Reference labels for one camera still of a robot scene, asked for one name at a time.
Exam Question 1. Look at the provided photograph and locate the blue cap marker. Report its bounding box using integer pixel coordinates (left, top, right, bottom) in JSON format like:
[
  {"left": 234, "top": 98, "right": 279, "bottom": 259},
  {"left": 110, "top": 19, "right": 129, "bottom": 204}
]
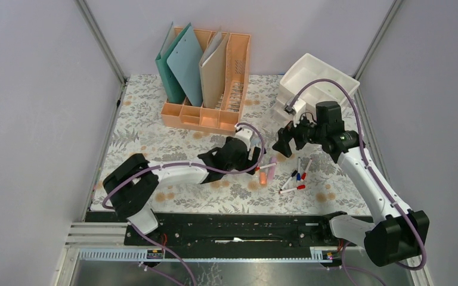
[{"left": 296, "top": 157, "right": 302, "bottom": 182}]

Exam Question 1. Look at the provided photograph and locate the white plastic drawer unit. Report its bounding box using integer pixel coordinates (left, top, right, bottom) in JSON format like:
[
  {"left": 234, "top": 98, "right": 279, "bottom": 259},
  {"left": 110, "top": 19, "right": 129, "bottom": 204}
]
[{"left": 271, "top": 53, "right": 360, "bottom": 125}]

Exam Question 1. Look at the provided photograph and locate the orange plastic file organizer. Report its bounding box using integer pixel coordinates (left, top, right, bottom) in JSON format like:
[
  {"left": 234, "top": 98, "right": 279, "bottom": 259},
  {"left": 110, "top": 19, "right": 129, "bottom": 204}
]
[{"left": 160, "top": 27, "right": 251, "bottom": 135}]

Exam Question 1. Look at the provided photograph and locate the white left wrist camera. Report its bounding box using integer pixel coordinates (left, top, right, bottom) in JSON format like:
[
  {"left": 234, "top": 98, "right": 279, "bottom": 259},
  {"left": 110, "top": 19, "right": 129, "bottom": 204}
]
[{"left": 234, "top": 128, "right": 253, "bottom": 147}]

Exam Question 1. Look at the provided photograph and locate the green folder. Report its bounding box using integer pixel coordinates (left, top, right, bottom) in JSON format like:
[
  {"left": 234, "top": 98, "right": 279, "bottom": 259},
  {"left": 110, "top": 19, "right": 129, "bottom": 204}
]
[{"left": 155, "top": 22, "right": 191, "bottom": 104}]

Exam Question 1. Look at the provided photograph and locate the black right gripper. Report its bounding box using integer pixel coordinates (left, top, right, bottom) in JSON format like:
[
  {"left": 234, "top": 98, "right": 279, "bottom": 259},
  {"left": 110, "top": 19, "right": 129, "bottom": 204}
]
[{"left": 272, "top": 109, "right": 326, "bottom": 158}]

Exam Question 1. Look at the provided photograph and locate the red cap marker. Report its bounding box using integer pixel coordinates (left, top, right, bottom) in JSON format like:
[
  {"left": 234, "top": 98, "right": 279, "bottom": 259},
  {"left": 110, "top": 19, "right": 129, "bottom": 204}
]
[
  {"left": 301, "top": 158, "right": 312, "bottom": 181},
  {"left": 255, "top": 162, "right": 277, "bottom": 171}
]

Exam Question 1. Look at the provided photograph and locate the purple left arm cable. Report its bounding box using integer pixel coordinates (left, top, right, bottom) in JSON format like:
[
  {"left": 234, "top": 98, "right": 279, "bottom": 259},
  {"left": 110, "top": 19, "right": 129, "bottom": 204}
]
[{"left": 101, "top": 122, "right": 266, "bottom": 286}]

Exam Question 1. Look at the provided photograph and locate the light blue folder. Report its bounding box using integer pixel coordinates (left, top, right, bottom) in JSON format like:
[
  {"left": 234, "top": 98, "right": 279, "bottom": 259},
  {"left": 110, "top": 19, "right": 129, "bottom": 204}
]
[{"left": 166, "top": 23, "right": 203, "bottom": 107}]

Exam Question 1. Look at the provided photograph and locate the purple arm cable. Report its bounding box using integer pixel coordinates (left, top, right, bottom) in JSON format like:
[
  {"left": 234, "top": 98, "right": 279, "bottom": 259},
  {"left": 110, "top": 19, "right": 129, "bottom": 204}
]
[
  {"left": 288, "top": 79, "right": 428, "bottom": 286},
  {"left": 101, "top": 122, "right": 266, "bottom": 286}
]

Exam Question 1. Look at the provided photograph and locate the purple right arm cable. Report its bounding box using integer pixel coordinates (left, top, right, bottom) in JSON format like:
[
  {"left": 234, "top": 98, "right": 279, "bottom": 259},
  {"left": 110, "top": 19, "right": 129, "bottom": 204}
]
[{"left": 288, "top": 79, "right": 428, "bottom": 286}]

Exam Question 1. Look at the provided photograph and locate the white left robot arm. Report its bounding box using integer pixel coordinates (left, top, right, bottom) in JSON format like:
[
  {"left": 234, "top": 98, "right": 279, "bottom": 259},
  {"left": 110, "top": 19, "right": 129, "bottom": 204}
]
[{"left": 103, "top": 136, "right": 266, "bottom": 245}]

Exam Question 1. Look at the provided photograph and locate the pink purple highlighter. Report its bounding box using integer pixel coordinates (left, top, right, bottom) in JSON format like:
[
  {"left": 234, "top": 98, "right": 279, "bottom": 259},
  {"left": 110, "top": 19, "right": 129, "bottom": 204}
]
[{"left": 267, "top": 157, "right": 277, "bottom": 184}]

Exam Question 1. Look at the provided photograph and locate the tan kraft folder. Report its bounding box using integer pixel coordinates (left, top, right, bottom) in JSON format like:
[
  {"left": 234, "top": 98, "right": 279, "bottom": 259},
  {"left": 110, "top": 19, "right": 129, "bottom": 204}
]
[{"left": 199, "top": 29, "right": 230, "bottom": 108}]

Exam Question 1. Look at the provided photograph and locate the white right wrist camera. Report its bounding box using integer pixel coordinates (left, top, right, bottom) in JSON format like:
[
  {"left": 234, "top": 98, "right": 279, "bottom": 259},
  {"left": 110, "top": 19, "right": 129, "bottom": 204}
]
[{"left": 284, "top": 98, "right": 307, "bottom": 116}]

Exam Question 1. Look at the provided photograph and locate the orange highlighter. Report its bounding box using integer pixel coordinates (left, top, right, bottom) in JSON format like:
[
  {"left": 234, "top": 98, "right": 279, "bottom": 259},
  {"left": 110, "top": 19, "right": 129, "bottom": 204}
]
[{"left": 259, "top": 170, "right": 267, "bottom": 185}]

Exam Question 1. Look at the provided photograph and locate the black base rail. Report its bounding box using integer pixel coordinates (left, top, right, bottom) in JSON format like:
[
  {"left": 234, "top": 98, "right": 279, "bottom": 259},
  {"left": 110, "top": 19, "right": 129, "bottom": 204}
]
[{"left": 85, "top": 212, "right": 372, "bottom": 260}]

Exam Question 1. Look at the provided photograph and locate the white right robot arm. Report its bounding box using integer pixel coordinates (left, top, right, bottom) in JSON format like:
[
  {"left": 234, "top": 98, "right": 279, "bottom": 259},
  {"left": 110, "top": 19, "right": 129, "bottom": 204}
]
[{"left": 273, "top": 101, "right": 429, "bottom": 269}]

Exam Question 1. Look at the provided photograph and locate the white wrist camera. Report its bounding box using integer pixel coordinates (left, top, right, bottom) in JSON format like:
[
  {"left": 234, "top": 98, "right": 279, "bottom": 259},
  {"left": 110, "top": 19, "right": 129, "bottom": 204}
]
[
  {"left": 234, "top": 128, "right": 253, "bottom": 147},
  {"left": 284, "top": 98, "right": 307, "bottom": 116}
]

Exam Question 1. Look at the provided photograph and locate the red cap marker lowest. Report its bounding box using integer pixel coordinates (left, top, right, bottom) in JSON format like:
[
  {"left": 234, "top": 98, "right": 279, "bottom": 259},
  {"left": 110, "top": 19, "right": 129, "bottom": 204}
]
[{"left": 278, "top": 185, "right": 305, "bottom": 194}]

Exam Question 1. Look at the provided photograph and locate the floral table cloth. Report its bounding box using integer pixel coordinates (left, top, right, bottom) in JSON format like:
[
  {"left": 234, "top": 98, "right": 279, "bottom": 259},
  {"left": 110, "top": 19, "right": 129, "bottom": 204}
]
[{"left": 101, "top": 75, "right": 369, "bottom": 215}]

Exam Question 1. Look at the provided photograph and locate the black cap marker right group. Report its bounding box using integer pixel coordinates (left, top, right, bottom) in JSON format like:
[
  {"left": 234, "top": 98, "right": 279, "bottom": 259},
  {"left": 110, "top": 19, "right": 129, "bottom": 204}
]
[{"left": 279, "top": 170, "right": 298, "bottom": 191}]

